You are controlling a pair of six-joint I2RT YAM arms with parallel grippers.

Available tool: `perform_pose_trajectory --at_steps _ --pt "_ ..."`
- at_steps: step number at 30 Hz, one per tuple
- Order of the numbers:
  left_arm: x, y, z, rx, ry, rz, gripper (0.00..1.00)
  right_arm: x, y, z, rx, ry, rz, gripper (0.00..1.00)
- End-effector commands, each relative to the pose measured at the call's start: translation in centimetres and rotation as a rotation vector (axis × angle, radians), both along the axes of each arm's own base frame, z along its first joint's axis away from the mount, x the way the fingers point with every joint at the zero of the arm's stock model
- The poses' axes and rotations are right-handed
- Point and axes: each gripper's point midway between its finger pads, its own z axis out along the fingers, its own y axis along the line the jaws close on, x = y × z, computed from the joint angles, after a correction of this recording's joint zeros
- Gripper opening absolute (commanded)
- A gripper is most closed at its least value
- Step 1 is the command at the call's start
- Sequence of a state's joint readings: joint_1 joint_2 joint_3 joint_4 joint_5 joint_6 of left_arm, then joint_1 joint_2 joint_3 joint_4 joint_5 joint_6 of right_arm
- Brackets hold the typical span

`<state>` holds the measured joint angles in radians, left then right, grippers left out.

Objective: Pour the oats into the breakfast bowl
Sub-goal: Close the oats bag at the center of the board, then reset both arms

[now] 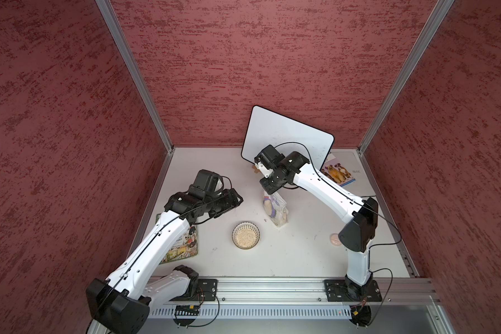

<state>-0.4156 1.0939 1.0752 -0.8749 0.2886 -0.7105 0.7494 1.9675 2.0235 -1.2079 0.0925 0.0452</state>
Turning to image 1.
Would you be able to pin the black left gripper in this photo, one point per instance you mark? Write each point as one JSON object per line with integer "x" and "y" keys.
{"x": 229, "y": 201}

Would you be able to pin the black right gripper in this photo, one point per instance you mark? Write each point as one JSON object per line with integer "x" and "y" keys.
{"x": 271, "y": 187}

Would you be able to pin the clear oats bag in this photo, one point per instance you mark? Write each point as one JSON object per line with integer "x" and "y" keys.
{"x": 275, "y": 208}

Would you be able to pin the patterned white breakfast bowl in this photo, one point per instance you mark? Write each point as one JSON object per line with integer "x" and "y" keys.
{"x": 246, "y": 235}

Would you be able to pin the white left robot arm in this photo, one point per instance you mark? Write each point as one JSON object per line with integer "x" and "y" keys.
{"x": 121, "y": 303}

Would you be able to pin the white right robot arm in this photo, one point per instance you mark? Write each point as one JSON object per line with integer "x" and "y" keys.
{"x": 359, "y": 216}

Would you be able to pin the white board black rim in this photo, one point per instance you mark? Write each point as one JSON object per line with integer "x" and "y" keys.
{"x": 286, "y": 135}

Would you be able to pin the colourful magazine right back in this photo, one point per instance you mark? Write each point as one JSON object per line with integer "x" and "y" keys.
{"x": 336, "y": 172}

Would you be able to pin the pink round puff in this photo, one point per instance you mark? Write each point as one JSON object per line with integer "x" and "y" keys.
{"x": 334, "y": 238}

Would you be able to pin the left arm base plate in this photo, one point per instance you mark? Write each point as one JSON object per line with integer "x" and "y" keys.
{"x": 204, "y": 289}

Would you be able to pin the aluminium front rail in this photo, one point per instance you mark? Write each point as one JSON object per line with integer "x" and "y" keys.
{"x": 395, "y": 291}

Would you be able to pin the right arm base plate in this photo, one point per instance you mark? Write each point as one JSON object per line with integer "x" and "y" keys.
{"x": 345, "y": 290}

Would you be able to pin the left aluminium corner post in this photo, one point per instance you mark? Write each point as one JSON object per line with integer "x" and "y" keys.
{"x": 115, "y": 29}

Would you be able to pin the aluminium corner post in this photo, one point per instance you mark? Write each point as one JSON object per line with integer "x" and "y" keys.
{"x": 115, "y": 29}
{"x": 425, "y": 37}

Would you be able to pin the right aluminium corner post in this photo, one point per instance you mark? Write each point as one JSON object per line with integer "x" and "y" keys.
{"x": 425, "y": 37}

